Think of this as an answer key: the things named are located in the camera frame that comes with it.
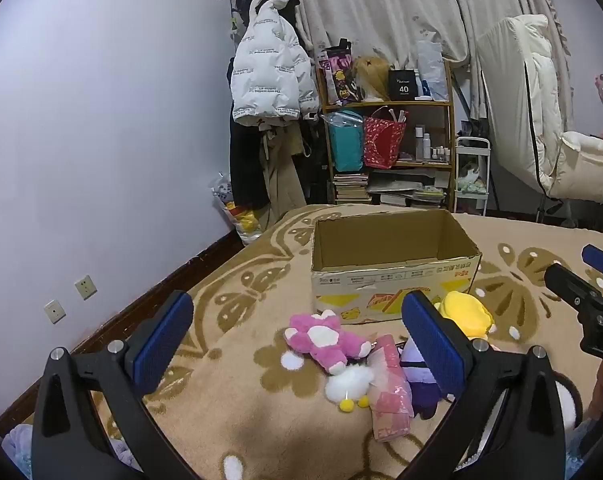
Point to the stack of books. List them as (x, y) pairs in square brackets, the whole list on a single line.
[(351, 190)]

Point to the white padded chair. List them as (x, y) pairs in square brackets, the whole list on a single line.
[(546, 110)]

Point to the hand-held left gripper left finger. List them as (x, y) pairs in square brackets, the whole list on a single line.
[(161, 342)]

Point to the white wall socket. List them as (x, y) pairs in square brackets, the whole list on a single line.
[(85, 286), (54, 311)]

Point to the pink white plush toy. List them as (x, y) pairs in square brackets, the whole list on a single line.
[(326, 345)]

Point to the printed cardboard box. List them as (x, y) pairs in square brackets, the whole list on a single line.
[(381, 285)]

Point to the light blue cloth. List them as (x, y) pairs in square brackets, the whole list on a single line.
[(581, 452)]

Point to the white puffer jacket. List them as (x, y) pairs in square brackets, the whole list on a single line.
[(271, 65)]

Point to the white duck plush toy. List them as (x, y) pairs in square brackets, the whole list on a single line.
[(346, 382)]

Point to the white black plush toy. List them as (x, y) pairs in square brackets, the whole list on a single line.
[(566, 405)]

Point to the row of cosmetic bottles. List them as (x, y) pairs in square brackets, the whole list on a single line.
[(420, 142)]

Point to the lilac fleece clothing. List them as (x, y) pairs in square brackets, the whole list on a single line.
[(16, 445)]

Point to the clear plastic bag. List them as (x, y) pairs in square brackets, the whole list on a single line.
[(241, 220)]

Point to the yellow plush toy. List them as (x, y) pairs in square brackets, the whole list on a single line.
[(464, 312)]

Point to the black box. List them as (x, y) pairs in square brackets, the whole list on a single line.
[(401, 87)]

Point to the white metal cart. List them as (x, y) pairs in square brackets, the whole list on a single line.
[(472, 141)]

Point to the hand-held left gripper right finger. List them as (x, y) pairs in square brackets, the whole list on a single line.
[(431, 347)]

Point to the beige patterned curtain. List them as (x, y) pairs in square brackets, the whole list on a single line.
[(381, 5)]

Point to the white paper bag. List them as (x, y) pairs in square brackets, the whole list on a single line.
[(431, 70)]

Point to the beige floral blanket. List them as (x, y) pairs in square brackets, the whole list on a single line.
[(241, 410)]

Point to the blond wig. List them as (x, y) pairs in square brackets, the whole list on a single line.
[(374, 77)]

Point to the purple plush toy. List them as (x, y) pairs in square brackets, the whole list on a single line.
[(421, 385)]

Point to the red gift bag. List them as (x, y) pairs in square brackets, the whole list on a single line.
[(381, 142)]

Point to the beige coat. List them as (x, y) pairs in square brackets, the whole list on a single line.
[(281, 180)]

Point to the pile of papers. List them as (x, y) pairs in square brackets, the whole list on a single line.
[(406, 190)]

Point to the pink plastic-wrapped package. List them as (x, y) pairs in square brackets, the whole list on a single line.
[(389, 395)]

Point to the teal bag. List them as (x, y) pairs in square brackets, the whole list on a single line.
[(346, 145)]

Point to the purple black package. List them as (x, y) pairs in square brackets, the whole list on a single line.
[(339, 75)]

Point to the wooden shelf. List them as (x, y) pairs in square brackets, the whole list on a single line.
[(371, 104)]

